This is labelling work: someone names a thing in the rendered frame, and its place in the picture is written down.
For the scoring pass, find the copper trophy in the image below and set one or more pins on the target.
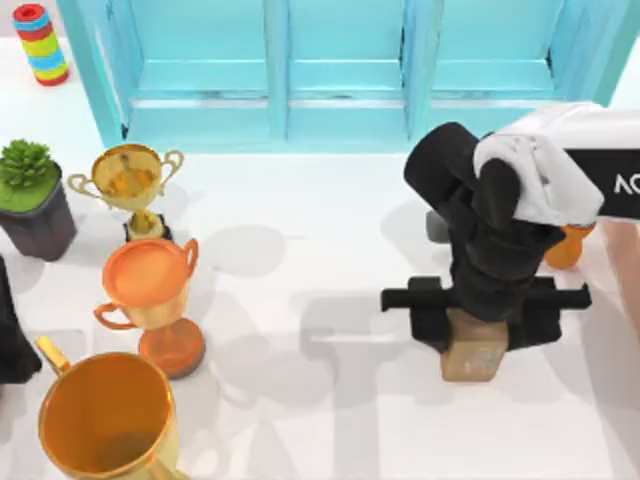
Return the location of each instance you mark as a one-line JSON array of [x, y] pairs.
[[147, 285]]

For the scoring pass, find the orange trophy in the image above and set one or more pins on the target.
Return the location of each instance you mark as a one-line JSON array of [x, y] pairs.
[[565, 250]]

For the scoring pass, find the pale grey rounded box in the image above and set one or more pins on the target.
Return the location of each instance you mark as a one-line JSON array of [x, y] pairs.
[[438, 226]]

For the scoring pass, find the tan wooden block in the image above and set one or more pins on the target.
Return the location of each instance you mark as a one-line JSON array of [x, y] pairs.
[[472, 357]]

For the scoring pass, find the small gold trophy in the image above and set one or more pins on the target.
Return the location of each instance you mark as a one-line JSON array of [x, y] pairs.
[[125, 180]]

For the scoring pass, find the stack of coloured rings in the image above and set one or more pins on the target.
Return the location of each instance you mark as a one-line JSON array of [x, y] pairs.
[[44, 47]]

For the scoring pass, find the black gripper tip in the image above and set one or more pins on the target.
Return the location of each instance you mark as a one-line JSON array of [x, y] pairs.
[[12, 340]]

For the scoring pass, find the green plant in grey pot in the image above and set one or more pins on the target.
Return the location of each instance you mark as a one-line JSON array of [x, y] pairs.
[[35, 215]]

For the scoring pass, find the large gold trophy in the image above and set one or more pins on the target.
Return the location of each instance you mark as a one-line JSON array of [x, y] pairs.
[[105, 420]]

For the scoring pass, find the light blue rack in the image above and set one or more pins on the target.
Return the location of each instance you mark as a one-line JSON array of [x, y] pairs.
[[345, 75]]

